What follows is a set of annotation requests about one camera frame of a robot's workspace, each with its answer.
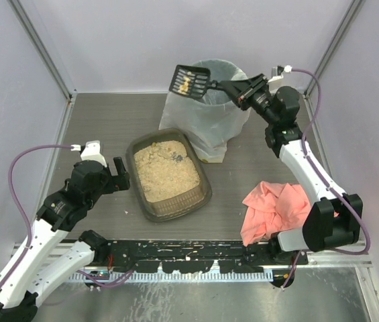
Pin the beige cat litter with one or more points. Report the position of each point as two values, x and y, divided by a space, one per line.
165 170

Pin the grey plastic litter box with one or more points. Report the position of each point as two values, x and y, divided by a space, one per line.
176 206

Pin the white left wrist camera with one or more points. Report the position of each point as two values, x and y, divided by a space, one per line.
91 151

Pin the aluminium frame post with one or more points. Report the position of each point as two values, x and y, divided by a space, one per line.
34 36
349 16

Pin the bin with white bag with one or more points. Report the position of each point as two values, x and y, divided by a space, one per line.
209 122

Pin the right aluminium frame post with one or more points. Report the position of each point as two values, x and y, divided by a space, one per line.
349 16

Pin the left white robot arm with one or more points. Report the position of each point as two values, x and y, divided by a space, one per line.
23 284

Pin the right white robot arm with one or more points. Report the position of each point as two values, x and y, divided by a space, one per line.
335 218

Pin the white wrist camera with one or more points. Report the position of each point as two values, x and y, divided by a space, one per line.
278 72
91 151

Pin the pink cloth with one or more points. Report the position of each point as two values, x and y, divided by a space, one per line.
273 207

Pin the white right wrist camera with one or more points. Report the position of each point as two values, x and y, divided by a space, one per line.
278 72

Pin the white slotted cable duct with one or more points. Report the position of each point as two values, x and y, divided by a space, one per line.
211 276

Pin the black litter scoop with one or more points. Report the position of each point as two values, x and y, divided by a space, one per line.
192 82

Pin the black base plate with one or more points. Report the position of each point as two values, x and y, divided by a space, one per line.
147 256

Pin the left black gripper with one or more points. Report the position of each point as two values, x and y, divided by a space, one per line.
116 181

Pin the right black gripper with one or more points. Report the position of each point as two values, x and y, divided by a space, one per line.
251 92

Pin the left aluminium frame post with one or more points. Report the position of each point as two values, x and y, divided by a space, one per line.
34 36

